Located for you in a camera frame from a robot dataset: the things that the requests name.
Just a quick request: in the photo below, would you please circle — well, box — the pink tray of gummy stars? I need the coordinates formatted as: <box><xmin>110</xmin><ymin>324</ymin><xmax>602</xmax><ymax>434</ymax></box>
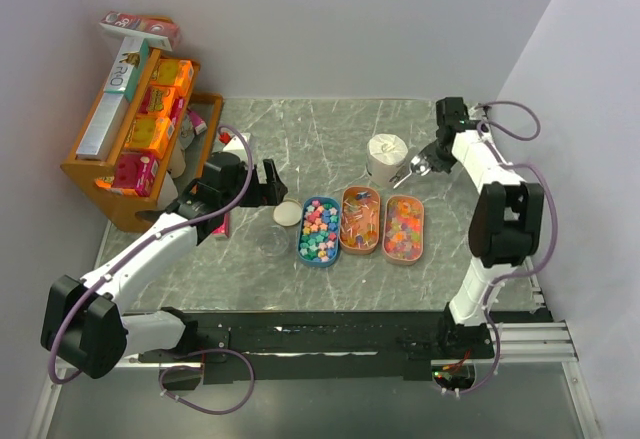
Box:
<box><xmin>381</xmin><ymin>195</ymin><xmax>425</xmax><ymax>266</ymax></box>

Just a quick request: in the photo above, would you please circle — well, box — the orange smiley box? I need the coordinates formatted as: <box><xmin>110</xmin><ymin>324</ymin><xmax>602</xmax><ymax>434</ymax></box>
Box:
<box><xmin>124</xmin><ymin>115</ymin><xmax>175</xmax><ymax>159</ymax></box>
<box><xmin>150</xmin><ymin>59</ymin><xmax>194</xmax><ymax>97</ymax></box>

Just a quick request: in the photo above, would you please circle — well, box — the orange red snack box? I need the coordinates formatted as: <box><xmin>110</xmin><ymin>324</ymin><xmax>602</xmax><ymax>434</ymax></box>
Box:
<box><xmin>137</xmin><ymin>85</ymin><xmax>180</xmax><ymax>118</ymax></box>

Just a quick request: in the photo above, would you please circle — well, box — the pink toothpaste box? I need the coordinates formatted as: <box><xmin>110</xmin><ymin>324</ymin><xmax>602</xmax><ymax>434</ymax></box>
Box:
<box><xmin>211</xmin><ymin>212</ymin><xmax>231</xmax><ymax>239</ymax></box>

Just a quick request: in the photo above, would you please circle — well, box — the silver long box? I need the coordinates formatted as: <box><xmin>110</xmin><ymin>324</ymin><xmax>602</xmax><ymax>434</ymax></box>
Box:
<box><xmin>76</xmin><ymin>93</ymin><xmax>129</xmax><ymax>161</ymax></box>

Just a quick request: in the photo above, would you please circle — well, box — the wooden shelf rack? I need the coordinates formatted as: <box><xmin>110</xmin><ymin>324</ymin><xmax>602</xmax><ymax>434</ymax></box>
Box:
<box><xmin>61</xmin><ymin>48</ymin><xmax>223</xmax><ymax>233</ymax></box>

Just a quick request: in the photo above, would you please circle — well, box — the gold jar lid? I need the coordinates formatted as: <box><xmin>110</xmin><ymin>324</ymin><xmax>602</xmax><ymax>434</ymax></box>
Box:
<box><xmin>273</xmin><ymin>198</ymin><xmax>303</xmax><ymax>227</ymax></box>

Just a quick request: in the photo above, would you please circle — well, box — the pink box on top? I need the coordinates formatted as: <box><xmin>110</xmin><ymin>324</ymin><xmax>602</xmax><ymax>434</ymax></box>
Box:
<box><xmin>99</xmin><ymin>11</ymin><xmax>181</xmax><ymax>51</ymax></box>

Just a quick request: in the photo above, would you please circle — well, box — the orange smiley box top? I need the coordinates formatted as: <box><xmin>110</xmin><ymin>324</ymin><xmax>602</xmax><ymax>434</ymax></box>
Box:
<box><xmin>150</xmin><ymin>59</ymin><xmax>194</xmax><ymax>97</ymax></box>

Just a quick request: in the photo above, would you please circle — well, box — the pink smiley box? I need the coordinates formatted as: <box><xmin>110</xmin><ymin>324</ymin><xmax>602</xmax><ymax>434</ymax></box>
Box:
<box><xmin>110</xmin><ymin>152</ymin><xmax>159</xmax><ymax>197</ymax></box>

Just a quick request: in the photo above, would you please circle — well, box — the teal white long box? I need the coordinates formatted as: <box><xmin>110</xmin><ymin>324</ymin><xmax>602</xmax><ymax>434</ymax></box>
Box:
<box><xmin>103</xmin><ymin>37</ymin><xmax>149</xmax><ymax>102</ymax></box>

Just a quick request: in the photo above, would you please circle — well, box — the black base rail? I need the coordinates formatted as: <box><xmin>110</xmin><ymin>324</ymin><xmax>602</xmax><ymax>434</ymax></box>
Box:
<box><xmin>137</xmin><ymin>308</ymin><xmax>554</xmax><ymax>385</ymax></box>

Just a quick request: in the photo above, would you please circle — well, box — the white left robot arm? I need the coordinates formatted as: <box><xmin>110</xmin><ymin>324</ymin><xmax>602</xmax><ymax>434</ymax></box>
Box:
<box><xmin>40</xmin><ymin>152</ymin><xmax>288</xmax><ymax>383</ymax></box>

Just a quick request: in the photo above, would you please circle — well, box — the clear glass jar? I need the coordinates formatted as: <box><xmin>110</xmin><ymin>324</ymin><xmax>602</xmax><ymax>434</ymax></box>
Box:
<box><xmin>257</xmin><ymin>225</ymin><xmax>289</xmax><ymax>259</ymax></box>

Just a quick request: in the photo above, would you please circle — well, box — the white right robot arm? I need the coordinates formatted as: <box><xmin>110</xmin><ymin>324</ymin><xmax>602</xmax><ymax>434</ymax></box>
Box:
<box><xmin>421</xmin><ymin>97</ymin><xmax>545</xmax><ymax>358</ymax></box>

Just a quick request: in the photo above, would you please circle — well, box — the white pink packet in shelf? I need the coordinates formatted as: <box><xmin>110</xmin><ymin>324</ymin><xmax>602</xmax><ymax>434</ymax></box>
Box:
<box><xmin>179</xmin><ymin>108</ymin><xmax>208</xmax><ymax>150</ymax></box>

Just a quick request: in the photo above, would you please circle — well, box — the orange smiley box lower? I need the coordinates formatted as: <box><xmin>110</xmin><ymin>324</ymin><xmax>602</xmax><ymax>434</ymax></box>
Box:
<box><xmin>124</xmin><ymin>115</ymin><xmax>175</xmax><ymax>159</ymax></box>

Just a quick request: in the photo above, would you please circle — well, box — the pink tray of lollipops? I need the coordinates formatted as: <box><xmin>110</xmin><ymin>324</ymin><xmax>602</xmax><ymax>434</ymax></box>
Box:
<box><xmin>339</xmin><ymin>186</ymin><xmax>381</xmax><ymax>255</ymax></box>

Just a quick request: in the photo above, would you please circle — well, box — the blue tray of star candies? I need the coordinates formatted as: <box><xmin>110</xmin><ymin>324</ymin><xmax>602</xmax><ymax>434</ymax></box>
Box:
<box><xmin>296</xmin><ymin>196</ymin><xmax>341</xmax><ymax>268</ymax></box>

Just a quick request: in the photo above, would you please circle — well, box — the silver metal scoop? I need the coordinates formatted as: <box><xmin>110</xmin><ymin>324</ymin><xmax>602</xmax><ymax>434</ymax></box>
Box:
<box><xmin>393</xmin><ymin>153</ymin><xmax>431</xmax><ymax>189</ymax></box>

